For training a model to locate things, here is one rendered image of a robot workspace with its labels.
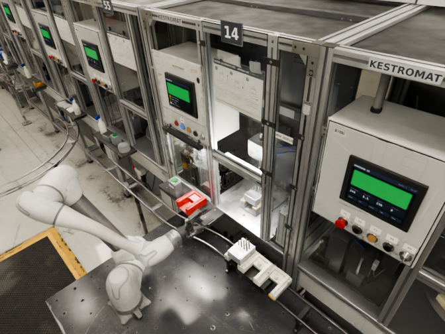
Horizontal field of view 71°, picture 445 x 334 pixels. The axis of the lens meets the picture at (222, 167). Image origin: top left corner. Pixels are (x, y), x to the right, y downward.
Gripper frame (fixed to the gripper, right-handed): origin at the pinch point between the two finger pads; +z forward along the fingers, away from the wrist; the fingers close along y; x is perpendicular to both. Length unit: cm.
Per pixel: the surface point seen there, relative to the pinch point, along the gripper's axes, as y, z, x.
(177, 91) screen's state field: 53, 18, 39
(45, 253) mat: -111, -73, 159
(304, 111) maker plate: 66, 21, -38
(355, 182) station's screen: 48, 18, -64
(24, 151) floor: -112, -30, 364
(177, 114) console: 36, 20, 46
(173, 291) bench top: -44, -29, 3
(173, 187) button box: -11.6, 7.9, 44.0
